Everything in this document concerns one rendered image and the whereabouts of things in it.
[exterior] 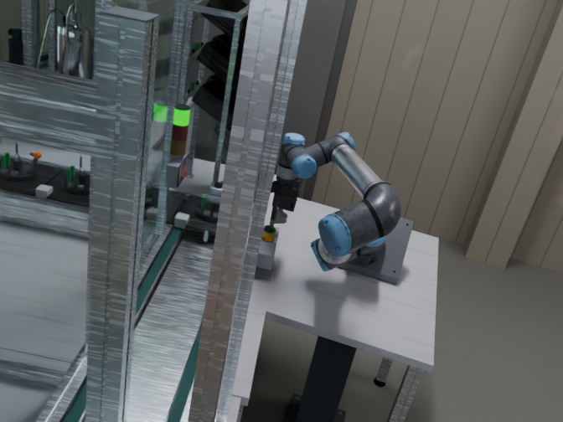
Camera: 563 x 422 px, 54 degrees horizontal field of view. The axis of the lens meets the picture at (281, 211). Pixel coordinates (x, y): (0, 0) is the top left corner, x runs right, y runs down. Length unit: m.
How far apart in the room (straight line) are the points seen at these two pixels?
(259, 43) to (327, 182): 4.08
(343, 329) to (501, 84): 2.81
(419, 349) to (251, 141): 1.42
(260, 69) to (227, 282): 0.22
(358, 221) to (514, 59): 2.92
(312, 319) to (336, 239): 0.43
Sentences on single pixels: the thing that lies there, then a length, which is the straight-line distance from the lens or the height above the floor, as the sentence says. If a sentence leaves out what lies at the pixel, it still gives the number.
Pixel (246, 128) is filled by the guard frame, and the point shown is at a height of 1.78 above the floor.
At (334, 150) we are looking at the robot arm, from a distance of 1.80.
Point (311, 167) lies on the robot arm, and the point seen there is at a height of 1.29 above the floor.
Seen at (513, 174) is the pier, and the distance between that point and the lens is 4.23.
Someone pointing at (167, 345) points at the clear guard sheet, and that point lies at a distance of 0.67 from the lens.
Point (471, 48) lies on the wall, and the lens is 4.23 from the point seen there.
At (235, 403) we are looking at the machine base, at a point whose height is 0.86.
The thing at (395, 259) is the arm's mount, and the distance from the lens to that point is 2.13.
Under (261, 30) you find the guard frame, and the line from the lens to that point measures 0.49.
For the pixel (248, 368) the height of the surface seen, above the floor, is 0.86.
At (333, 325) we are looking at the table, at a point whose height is 0.86.
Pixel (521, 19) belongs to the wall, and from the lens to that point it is 4.23.
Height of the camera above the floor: 1.94
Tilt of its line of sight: 26 degrees down
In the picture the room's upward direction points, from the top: 12 degrees clockwise
